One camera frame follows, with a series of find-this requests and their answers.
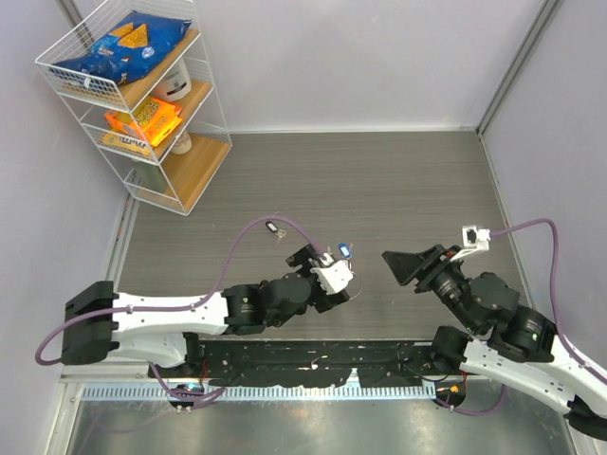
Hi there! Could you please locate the aluminium corner frame post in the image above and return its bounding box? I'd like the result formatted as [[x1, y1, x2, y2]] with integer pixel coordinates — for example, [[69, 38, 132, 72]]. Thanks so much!
[[475, 0, 563, 137]]

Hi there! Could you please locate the white jar with label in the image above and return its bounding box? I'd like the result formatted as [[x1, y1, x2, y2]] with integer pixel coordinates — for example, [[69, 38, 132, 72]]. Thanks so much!
[[152, 59, 192, 102]]

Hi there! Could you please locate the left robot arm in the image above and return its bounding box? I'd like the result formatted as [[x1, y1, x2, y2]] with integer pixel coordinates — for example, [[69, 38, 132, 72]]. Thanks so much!
[[60, 244, 354, 377]]

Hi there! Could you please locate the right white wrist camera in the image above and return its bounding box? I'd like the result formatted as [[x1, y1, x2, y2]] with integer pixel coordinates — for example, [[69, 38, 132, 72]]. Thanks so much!
[[451, 225, 490, 262]]

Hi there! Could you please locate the orange snack box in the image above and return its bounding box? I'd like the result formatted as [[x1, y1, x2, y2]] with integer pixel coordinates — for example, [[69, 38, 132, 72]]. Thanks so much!
[[104, 96, 182, 147]]

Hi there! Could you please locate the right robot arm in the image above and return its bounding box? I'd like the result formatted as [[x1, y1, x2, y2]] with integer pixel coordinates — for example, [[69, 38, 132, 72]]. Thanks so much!
[[382, 245, 606, 440]]

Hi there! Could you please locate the blue chips bag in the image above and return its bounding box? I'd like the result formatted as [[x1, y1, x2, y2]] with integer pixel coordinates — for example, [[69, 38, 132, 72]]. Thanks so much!
[[50, 10, 192, 85]]

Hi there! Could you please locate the white slotted cable duct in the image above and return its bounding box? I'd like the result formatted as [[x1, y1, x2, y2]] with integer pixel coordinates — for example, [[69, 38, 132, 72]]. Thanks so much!
[[81, 381, 436, 402]]

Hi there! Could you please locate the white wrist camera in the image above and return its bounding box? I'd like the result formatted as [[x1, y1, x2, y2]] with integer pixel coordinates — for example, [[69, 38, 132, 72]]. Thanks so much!
[[451, 225, 490, 262], [311, 253, 354, 295]]

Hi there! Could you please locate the white wire shelf rack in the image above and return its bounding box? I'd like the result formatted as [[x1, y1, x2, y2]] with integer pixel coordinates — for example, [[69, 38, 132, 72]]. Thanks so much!
[[35, 1, 232, 216]]

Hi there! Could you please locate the yellow blue snack box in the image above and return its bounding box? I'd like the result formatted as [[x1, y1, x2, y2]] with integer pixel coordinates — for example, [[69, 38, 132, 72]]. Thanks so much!
[[101, 133, 149, 156]]

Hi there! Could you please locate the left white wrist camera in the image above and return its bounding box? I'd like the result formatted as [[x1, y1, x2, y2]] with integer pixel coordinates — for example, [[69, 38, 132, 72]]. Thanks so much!
[[311, 253, 354, 295]]

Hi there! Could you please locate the white paper cup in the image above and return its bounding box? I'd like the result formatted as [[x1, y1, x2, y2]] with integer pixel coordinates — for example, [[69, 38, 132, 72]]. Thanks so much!
[[171, 131, 193, 155]]

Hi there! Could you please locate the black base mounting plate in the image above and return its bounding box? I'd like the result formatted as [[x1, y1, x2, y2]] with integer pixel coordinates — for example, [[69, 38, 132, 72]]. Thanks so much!
[[158, 340, 461, 389]]

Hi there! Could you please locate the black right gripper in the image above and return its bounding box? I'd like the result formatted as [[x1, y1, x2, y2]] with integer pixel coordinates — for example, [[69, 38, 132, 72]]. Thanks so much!
[[380, 242, 480, 332]]

